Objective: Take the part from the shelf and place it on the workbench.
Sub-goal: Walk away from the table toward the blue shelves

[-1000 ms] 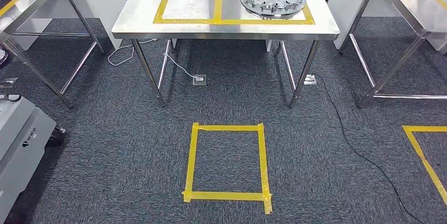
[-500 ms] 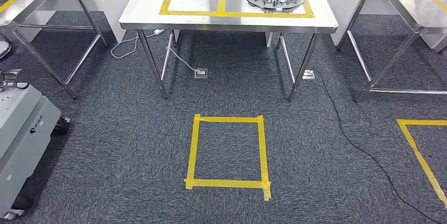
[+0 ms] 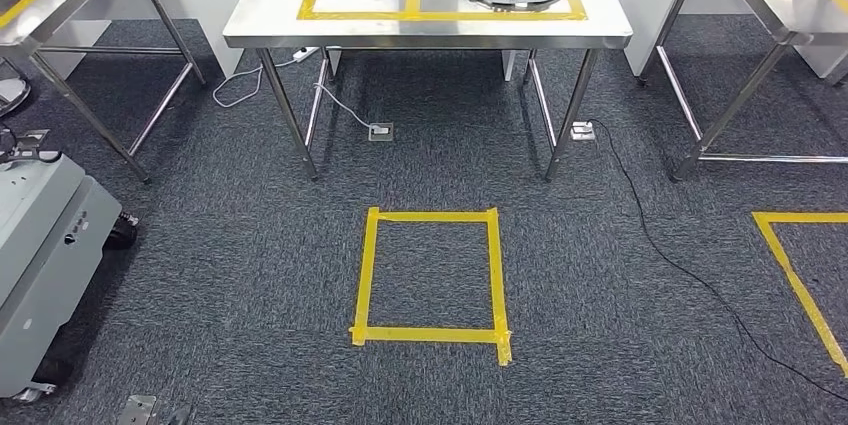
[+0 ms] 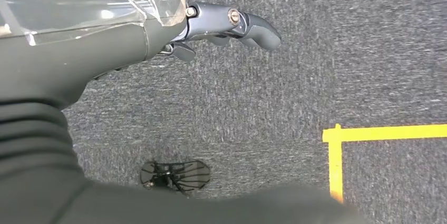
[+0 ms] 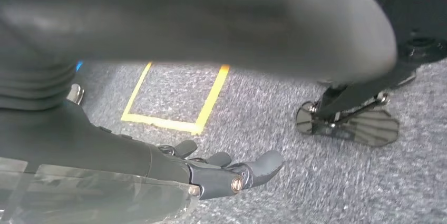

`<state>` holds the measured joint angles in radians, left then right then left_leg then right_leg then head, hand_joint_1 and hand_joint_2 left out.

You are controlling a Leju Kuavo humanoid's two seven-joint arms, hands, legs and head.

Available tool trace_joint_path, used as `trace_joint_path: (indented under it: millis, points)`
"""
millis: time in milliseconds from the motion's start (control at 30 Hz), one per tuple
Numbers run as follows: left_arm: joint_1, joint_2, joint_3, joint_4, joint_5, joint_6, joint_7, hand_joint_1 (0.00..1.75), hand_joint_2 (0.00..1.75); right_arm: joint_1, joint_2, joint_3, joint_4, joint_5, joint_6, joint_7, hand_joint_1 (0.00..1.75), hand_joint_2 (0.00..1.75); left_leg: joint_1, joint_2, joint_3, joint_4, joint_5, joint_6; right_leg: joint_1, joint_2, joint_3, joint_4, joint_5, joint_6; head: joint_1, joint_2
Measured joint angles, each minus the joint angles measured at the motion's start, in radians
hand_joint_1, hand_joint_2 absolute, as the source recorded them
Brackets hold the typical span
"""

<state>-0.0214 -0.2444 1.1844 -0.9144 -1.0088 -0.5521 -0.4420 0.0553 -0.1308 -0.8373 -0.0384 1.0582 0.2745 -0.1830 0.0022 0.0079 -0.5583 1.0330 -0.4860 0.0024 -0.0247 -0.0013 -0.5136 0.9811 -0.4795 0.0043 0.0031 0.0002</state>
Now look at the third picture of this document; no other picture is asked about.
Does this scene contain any yellow floor tape square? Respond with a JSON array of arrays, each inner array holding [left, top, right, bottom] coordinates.
[[349, 207, 513, 368], [751, 211, 848, 380]]

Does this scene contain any white power strip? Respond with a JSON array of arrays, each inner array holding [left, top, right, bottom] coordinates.
[[211, 45, 323, 109]]

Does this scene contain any grey wheeled machine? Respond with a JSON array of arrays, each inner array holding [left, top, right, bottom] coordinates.
[[0, 129, 140, 403]]

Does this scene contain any black floor cable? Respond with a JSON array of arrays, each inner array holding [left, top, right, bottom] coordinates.
[[588, 118, 848, 405]]

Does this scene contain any grey metal bracket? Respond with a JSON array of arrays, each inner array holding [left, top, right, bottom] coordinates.
[[115, 394, 195, 425]]

